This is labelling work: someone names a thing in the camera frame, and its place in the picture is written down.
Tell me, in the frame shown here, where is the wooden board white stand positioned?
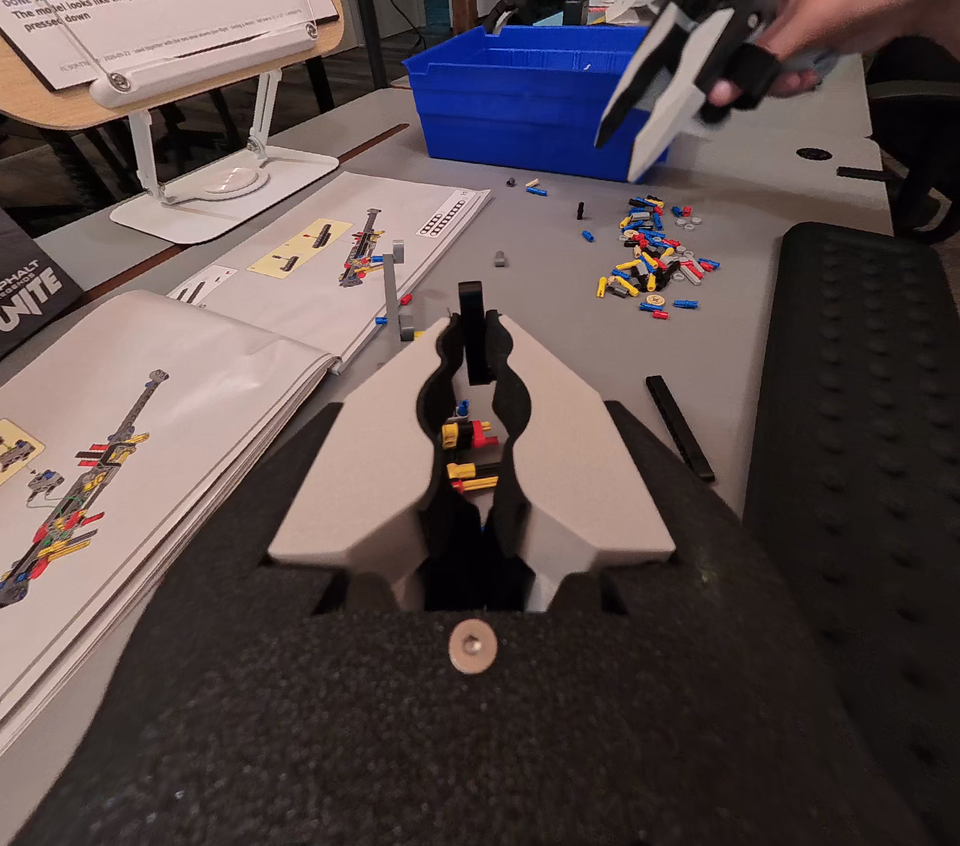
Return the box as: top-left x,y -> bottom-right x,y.
0,0 -> 346,246

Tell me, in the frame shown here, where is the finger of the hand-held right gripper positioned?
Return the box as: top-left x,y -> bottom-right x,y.
626,8 -> 736,183
594,5 -> 696,150

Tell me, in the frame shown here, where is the black office chair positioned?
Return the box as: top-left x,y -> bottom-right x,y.
866,36 -> 960,243

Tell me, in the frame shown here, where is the black dimpled foam mat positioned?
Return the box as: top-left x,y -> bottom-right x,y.
742,222 -> 960,846

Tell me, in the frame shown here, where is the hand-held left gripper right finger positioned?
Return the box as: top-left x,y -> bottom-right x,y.
487,310 -> 678,585

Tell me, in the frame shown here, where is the open instruction booklet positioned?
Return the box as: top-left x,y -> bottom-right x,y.
0,171 -> 492,750

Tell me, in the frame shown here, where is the grey lego beam assembly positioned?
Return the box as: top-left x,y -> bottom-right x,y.
373,240 -> 502,495

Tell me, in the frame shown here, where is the short black lego beam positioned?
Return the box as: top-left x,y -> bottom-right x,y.
457,281 -> 496,386

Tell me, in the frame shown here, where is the long black lego beam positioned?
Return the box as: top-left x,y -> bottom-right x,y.
646,375 -> 716,483

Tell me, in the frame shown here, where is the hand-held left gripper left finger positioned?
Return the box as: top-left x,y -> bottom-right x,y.
267,314 -> 466,588

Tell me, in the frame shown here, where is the yellow car lego box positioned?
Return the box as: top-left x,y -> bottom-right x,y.
0,209 -> 85,360

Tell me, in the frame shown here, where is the blue plastic bin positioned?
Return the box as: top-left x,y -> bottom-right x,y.
402,23 -> 672,183

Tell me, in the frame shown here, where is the pile of small lego pieces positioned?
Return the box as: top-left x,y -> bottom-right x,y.
596,194 -> 721,322

